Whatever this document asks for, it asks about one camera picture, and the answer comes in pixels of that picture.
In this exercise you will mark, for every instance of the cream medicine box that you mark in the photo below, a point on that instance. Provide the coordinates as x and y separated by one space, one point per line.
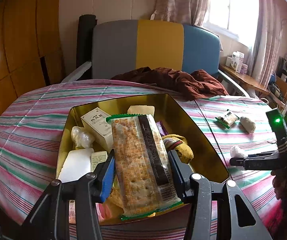
95 122

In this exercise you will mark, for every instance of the tan sponge block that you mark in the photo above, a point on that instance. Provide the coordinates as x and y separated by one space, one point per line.
141 109

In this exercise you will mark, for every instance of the small cracker packet on bed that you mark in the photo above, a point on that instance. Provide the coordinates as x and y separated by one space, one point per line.
227 119

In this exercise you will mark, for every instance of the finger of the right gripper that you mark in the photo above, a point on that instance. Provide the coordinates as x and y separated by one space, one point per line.
262 161

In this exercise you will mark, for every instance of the white box on shelf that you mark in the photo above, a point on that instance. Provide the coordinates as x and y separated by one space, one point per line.
235 62

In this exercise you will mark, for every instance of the pink hair roller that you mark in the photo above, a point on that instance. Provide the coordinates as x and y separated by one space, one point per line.
72 212

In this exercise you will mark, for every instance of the yellow sponge with holes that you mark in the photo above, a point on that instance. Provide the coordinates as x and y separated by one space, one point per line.
115 197

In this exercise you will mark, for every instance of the clear plastic wad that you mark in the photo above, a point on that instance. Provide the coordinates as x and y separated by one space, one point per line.
237 152
81 137

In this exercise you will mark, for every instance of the pink patterned curtain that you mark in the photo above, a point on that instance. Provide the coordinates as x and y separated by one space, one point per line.
253 23

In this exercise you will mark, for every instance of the dark red cloth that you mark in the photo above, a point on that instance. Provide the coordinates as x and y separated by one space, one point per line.
198 85

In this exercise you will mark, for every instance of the white soap block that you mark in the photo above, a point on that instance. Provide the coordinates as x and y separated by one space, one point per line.
76 165

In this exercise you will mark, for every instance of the striped pink green bedsheet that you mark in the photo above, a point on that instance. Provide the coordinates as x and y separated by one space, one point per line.
31 129

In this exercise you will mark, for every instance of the wooden wardrobe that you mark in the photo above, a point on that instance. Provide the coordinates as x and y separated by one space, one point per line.
31 56

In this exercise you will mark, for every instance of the gold metal tray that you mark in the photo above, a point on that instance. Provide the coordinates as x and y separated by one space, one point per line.
171 113

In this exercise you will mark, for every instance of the cracker packet green edge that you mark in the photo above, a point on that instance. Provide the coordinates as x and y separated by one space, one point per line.
142 166

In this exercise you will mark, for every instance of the purple snack packet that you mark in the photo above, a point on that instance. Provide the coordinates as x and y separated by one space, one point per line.
161 128

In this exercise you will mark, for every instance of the wooden side shelf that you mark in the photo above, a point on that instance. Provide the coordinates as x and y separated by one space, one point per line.
246 81

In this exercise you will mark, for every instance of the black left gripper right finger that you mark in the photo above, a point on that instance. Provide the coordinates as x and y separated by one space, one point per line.
181 174

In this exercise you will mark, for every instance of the green white small packet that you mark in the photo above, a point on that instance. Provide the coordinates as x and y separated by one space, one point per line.
96 158

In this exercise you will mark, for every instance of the black rolled mat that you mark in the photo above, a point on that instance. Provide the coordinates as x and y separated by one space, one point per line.
85 33

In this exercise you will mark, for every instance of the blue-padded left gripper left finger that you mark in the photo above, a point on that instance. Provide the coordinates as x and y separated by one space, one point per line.
105 172

